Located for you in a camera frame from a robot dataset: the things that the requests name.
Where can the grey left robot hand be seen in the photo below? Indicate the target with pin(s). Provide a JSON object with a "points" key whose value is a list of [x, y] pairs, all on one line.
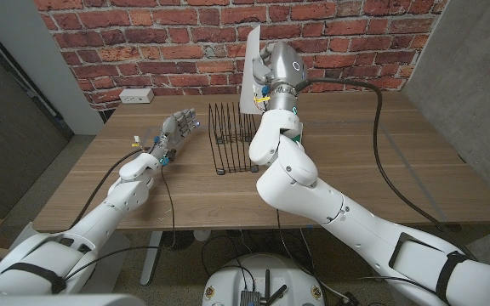
{"points": [[172, 129]]}

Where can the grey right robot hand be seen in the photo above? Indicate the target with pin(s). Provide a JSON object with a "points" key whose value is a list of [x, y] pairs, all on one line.
{"points": [[283, 64]]}

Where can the white paper sheet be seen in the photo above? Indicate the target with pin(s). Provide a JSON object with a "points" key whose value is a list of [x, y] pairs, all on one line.
{"points": [[248, 85]]}

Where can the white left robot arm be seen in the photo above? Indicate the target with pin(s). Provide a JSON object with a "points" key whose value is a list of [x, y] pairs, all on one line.
{"points": [[109, 212]]}

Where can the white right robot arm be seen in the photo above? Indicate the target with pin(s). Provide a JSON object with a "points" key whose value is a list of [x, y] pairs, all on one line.
{"points": [[304, 187]]}

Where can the white power outlet strip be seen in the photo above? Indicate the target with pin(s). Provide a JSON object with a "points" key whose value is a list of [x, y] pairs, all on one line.
{"points": [[136, 96]]}

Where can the brick print backdrop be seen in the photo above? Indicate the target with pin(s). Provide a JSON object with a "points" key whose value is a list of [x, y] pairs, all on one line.
{"points": [[185, 42]]}

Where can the white cylinder under table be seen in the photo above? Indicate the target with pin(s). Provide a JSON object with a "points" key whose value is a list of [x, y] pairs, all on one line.
{"points": [[202, 235]]}

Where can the black round floor object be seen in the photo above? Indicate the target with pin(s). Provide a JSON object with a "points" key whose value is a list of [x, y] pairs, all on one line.
{"points": [[183, 240]]}

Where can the white table leg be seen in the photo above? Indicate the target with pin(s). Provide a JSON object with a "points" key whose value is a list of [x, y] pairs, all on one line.
{"points": [[151, 259]]}

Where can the white robot torso base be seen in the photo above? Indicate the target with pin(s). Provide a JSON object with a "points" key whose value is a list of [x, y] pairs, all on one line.
{"points": [[228, 280]]}

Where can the black power adapter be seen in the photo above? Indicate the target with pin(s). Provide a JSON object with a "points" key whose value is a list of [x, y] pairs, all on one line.
{"points": [[350, 299]]}

